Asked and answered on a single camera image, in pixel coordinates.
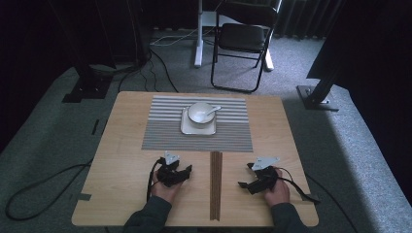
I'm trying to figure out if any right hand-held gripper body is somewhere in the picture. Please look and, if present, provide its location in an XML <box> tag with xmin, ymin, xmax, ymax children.
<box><xmin>251</xmin><ymin>156</ymin><xmax>280</xmax><ymax>194</ymax></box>

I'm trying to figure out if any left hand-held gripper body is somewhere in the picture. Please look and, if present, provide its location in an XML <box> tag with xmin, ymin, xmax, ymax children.
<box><xmin>156</xmin><ymin>150</ymin><xmax>183</xmax><ymax>188</ymax></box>

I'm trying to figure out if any row of brown chopsticks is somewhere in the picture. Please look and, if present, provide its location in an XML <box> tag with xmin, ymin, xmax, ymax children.
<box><xmin>209</xmin><ymin>150</ymin><xmax>223</xmax><ymax>221</ymax></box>

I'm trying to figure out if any person's right hand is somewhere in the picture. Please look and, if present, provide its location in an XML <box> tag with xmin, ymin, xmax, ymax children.
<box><xmin>263</xmin><ymin>167</ymin><xmax>292</xmax><ymax>208</ymax></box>

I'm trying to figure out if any person's left hand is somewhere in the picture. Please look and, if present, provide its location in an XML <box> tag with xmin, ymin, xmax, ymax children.
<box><xmin>150</xmin><ymin>170</ymin><xmax>185</xmax><ymax>205</ymax></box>

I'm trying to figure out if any white square plate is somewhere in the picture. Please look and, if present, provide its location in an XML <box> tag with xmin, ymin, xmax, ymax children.
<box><xmin>180</xmin><ymin>106</ymin><xmax>218</xmax><ymax>136</ymax></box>

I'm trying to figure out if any grey striped placemat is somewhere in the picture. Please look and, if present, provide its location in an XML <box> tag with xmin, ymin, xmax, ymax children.
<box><xmin>141</xmin><ymin>94</ymin><xmax>255</xmax><ymax>153</ymax></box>

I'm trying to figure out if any white bowl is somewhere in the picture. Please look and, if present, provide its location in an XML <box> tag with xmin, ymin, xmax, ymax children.
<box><xmin>188</xmin><ymin>101</ymin><xmax>217</xmax><ymax>129</ymax></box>

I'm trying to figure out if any white spoon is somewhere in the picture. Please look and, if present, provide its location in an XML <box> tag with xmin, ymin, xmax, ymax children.
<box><xmin>195</xmin><ymin>105</ymin><xmax>223</xmax><ymax>121</ymax></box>

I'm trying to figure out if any black stand with base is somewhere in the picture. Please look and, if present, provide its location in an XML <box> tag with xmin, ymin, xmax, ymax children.
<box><xmin>48</xmin><ymin>0</ymin><xmax>114</xmax><ymax>104</ymax></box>

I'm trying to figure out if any black folding chair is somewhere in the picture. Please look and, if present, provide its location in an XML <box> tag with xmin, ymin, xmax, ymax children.
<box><xmin>210</xmin><ymin>0</ymin><xmax>280</xmax><ymax>94</ymax></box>

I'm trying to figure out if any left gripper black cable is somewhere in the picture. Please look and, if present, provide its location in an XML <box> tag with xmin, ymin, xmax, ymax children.
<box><xmin>146</xmin><ymin>158</ymin><xmax>163</xmax><ymax>203</ymax></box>

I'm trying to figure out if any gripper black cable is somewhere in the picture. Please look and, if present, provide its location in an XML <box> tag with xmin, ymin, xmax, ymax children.
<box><xmin>146</xmin><ymin>158</ymin><xmax>163</xmax><ymax>203</ymax></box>
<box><xmin>276</xmin><ymin>167</ymin><xmax>322</xmax><ymax>205</ymax></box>

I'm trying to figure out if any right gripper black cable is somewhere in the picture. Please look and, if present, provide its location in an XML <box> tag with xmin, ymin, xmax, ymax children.
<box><xmin>276</xmin><ymin>167</ymin><xmax>322</xmax><ymax>205</ymax></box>

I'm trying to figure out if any thin black floor cable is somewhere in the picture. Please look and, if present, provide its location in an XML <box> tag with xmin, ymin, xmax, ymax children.
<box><xmin>305</xmin><ymin>174</ymin><xmax>358</xmax><ymax>233</ymax></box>

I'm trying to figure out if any metal stand with base plate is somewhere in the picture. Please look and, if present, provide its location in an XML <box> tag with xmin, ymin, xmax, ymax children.
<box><xmin>296</xmin><ymin>62</ymin><xmax>344</xmax><ymax>113</ymax></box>

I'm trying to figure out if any bundle of black cables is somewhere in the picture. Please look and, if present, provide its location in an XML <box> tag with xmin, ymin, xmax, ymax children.
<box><xmin>118</xmin><ymin>48</ymin><xmax>180</xmax><ymax>93</ymax></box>

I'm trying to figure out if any white cable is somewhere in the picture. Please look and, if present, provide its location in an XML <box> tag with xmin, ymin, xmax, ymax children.
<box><xmin>150</xmin><ymin>27</ymin><xmax>217</xmax><ymax>47</ymax></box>

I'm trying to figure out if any long black floor cable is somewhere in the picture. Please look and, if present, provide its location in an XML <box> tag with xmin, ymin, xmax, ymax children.
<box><xmin>4</xmin><ymin>159</ymin><xmax>95</xmax><ymax>221</ymax></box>

